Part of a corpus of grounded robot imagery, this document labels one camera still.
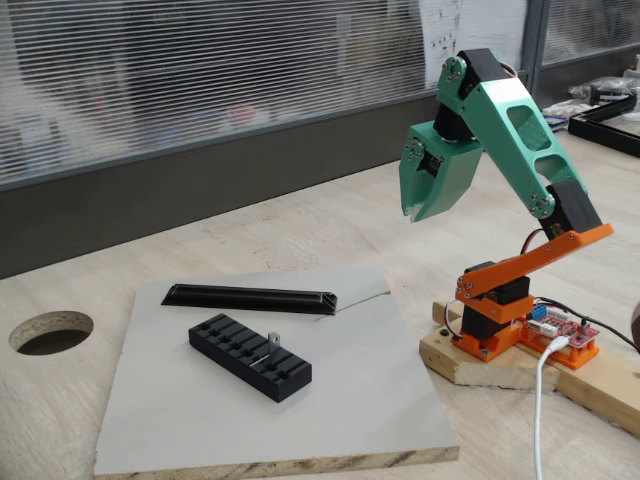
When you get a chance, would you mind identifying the black rectangular frame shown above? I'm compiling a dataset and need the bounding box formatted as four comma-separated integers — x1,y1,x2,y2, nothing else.
568,94,640,159

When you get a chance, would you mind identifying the white USB cable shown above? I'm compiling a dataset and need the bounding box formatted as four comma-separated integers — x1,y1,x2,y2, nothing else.
534,335,569,480

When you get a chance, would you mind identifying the red controller board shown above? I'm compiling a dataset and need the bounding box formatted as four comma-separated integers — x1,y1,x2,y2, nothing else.
524,304,599,349

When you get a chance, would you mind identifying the black slotted holder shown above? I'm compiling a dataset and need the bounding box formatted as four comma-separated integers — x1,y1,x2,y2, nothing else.
188,313,314,404

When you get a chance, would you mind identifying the printed paper sheet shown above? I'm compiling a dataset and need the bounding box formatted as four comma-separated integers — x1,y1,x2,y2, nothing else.
424,0,529,91

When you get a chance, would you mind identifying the small metal bracket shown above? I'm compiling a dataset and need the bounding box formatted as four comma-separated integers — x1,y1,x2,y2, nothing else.
251,331,282,366

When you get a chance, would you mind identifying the white and blue packet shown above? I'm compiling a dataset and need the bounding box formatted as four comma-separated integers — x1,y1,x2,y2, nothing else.
542,98,571,132

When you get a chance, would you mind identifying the wooden batten with screw holes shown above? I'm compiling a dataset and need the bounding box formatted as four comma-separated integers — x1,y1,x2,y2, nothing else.
432,299,640,437

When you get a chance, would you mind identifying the white plywood board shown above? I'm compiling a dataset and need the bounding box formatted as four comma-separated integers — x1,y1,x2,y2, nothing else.
93,266,461,476

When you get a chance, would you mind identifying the light wooden wedge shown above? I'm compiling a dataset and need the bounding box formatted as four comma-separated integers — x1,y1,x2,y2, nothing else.
419,327,561,392

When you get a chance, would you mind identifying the base servo wire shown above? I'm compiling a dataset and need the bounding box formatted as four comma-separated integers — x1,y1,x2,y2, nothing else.
443,298,469,346

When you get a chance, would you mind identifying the grey window frame post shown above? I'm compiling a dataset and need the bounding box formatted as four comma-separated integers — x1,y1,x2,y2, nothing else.
519,0,547,96

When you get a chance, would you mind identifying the black device clutter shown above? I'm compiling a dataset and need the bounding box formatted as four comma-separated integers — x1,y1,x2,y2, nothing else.
568,74,640,107

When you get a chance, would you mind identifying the thin black power cable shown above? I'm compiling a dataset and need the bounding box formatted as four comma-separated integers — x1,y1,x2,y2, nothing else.
537,297,640,356

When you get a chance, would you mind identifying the long black plastic rail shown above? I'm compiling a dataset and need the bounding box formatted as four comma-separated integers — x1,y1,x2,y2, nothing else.
160,283,339,316

